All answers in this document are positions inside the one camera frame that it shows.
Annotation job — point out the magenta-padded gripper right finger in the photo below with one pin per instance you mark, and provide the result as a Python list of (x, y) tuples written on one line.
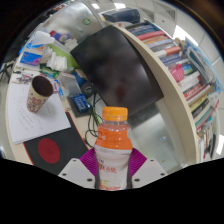
[(148, 171)]

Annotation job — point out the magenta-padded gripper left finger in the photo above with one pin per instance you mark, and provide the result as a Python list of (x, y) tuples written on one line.
[(76, 171)]

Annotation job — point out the orange-capped drink bottle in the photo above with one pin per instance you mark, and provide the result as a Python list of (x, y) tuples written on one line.
[(113, 146)]

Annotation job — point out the black red-edged desk mat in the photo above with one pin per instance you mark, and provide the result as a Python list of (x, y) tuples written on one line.
[(71, 140)]

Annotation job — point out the flat round red coaster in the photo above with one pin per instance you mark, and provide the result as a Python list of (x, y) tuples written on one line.
[(49, 150)]

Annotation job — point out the white paper sheet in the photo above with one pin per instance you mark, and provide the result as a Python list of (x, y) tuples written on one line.
[(33, 123)]

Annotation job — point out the small blue box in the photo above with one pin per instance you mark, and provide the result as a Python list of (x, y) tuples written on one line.
[(81, 102)]

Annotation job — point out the patterned paper cup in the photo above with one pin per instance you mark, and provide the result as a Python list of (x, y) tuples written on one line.
[(38, 98)]

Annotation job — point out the clear plastic box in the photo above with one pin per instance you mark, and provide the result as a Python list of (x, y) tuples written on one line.
[(68, 83)]

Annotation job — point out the beige shelf unit with books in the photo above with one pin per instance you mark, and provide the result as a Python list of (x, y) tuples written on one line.
[(180, 86)]

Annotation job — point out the black computer monitor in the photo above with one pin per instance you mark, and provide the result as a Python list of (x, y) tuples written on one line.
[(116, 66)]

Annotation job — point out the stack of white napkins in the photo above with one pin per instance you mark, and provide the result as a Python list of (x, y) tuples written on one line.
[(57, 61)]

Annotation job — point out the blue open tissue box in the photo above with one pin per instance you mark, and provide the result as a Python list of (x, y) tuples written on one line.
[(41, 38)]

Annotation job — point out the ceiling light panels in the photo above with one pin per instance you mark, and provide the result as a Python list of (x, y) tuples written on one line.
[(183, 35)]

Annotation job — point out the green round sticker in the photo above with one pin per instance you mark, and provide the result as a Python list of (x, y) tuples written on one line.
[(86, 21)]

